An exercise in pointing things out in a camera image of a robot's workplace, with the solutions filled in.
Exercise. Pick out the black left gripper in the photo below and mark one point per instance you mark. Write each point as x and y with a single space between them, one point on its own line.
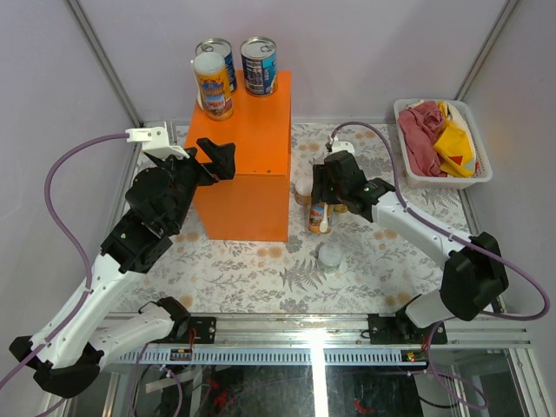
221 155

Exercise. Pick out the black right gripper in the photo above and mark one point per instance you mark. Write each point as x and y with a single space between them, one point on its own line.
321 176

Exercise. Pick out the yellow can white lid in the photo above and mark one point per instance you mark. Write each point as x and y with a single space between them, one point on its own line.
340 208

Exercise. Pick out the yellow can with spoon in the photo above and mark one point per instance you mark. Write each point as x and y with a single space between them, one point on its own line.
320 218

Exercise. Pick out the orange wooden box shelf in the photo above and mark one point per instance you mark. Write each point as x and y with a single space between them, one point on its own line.
254 206

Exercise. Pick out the yellow porridge can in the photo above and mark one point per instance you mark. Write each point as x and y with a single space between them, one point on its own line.
213 84

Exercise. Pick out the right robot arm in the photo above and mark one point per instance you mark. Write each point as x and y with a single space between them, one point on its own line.
472 274

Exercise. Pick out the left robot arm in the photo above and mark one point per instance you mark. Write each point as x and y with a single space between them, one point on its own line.
69 353

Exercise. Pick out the pink cloth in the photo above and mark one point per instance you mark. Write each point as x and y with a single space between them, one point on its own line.
421 126

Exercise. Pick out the white plastic basket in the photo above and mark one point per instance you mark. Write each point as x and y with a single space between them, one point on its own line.
483 172

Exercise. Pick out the yellow cloth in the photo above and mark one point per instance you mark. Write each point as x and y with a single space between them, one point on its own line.
455 146

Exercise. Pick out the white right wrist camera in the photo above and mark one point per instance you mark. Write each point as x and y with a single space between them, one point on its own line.
335 145

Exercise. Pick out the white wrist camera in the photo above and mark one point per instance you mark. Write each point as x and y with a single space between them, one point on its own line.
335 145
154 141

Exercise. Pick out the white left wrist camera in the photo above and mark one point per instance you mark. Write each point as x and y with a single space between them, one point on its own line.
154 141

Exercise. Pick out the aluminium mounting rail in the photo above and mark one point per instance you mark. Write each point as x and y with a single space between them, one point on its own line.
351 330

